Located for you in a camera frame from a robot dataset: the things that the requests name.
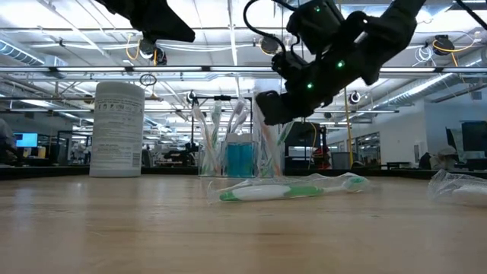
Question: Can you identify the blue toothbrush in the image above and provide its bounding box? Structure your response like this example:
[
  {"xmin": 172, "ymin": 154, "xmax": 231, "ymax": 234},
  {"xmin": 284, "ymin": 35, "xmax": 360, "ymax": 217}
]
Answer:
[{"xmin": 226, "ymin": 98, "xmax": 247, "ymax": 135}]

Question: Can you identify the white wrapped toothbrush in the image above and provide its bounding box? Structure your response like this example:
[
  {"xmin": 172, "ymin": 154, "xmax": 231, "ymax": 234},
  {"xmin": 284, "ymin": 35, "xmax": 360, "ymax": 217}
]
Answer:
[{"xmin": 426, "ymin": 169, "xmax": 487, "ymax": 209}]

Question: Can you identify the dark monitor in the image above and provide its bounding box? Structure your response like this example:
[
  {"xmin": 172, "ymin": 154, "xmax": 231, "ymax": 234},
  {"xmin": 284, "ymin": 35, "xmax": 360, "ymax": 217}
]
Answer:
[{"xmin": 460, "ymin": 120, "xmax": 487, "ymax": 153}]

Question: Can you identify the green toothbrush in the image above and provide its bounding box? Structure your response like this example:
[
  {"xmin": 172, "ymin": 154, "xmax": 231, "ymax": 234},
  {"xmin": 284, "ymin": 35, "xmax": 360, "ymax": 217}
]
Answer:
[
  {"xmin": 268, "ymin": 120, "xmax": 294, "ymax": 177},
  {"xmin": 208, "ymin": 100, "xmax": 224, "ymax": 175},
  {"xmin": 207, "ymin": 173, "xmax": 372, "ymax": 205}
]

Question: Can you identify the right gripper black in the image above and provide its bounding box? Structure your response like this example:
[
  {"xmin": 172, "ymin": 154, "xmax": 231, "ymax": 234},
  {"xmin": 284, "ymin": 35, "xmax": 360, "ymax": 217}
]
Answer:
[{"xmin": 255, "ymin": 51, "xmax": 362, "ymax": 126}]

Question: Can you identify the white plastic cup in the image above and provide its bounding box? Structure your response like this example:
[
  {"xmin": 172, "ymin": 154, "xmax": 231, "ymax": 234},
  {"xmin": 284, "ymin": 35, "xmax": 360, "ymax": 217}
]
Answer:
[{"xmin": 89, "ymin": 81, "xmax": 146, "ymax": 179}]

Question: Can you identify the blue lit monitor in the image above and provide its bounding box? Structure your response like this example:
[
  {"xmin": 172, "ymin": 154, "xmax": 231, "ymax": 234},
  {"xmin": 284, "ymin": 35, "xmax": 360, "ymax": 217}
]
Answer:
[{"xmin": 14, "ymin": 132, "xmax": 39, "ymax": 148}]

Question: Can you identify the long LED light bar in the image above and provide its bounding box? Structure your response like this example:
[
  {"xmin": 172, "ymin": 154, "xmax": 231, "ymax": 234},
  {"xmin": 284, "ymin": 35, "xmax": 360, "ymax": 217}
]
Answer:
[{"xmin": 0, "ymin": 65, "xmax": 487, "ymax": 75}]

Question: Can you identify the clear cup with toothbrushes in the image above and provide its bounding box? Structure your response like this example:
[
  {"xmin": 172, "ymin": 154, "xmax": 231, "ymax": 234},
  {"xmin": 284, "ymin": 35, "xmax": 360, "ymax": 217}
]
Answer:
[{"xmin": 189, "ymin": 94, "xmax": 254, "ymax": 168}]

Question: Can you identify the black aluminium table frame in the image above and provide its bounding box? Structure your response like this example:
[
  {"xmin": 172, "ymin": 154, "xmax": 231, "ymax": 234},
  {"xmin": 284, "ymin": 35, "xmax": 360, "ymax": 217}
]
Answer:
[{"xmin": 0, "ymin": 165, "xmax": 487, "ymax": 180}]

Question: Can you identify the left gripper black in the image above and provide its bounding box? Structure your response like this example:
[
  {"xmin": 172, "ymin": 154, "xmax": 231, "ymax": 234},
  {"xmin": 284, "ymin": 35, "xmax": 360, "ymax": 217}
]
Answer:
[{"xmin": 94, "ymin": 0, "xmax": 196, "ymax": 43}]

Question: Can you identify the black cable loop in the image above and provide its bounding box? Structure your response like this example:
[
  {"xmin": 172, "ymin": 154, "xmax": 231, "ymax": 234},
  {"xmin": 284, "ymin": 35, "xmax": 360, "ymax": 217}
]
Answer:
[{"xmin": 138, "ymin": 73, "xmax": 158, "ymax": 87}]

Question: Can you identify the clear acrylic organizer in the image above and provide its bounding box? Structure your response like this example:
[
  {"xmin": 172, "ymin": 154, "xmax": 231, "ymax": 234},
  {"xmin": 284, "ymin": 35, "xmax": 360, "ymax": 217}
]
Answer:
[{"xmin": 196, "ymin": 131, "xmax": 291, "ymax": 179}]

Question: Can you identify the teal mouthwash bottle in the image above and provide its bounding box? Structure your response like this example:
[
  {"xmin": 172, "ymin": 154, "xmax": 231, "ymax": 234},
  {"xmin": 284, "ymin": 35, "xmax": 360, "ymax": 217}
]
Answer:
[{"xmin": 227, "ymin": 143, "xmax": 242, "ymax": 178}]

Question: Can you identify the silver ventilation duct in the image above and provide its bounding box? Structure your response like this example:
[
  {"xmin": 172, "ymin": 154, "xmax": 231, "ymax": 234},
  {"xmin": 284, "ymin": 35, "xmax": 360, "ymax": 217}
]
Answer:
[{"xmin": 374, "ymin": 74, "xmax": 457, "ymax": 111}]

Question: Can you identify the black machine cabinet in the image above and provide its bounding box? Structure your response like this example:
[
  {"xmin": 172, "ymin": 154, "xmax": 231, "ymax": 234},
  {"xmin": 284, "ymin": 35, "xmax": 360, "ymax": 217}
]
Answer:
[{"xmin": 283, "ymin": 120, "xmax": 328, "ymax": 170}]

